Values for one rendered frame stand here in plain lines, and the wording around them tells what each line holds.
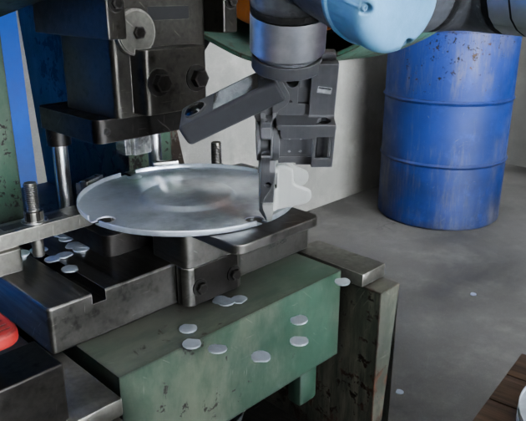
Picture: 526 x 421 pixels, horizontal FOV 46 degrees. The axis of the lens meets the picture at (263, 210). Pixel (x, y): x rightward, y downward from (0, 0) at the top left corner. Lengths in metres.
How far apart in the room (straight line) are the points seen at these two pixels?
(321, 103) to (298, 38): 0.09
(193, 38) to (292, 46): 0.29
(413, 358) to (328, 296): 1.05
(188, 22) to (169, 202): 0.24
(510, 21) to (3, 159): 0.75
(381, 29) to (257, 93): 0.19
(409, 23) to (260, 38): 0.16
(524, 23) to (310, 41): 0.19
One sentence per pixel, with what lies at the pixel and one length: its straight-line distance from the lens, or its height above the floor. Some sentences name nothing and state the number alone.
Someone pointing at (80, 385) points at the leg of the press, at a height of 0.64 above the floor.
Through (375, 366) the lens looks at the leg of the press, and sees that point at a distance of 1.01.
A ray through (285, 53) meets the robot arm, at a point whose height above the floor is 0.99.
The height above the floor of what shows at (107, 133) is 0.87.
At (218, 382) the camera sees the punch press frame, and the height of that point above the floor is 0.57.
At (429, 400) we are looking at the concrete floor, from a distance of 1.82.
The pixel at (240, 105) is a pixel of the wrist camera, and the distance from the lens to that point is 0.64.
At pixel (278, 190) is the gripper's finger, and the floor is 0.83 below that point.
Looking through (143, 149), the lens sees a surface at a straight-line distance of 0.91.
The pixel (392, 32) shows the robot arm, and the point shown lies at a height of 1.01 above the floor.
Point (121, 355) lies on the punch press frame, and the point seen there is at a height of 0.65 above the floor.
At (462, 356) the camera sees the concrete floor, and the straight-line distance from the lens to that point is 2.03.
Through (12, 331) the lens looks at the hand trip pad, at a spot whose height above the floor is 0.76.
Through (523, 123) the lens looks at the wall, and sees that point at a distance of 4.17.
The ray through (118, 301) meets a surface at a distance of 0.80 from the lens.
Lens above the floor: 1.05
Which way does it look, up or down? 20 degrees down
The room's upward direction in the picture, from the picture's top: straight up
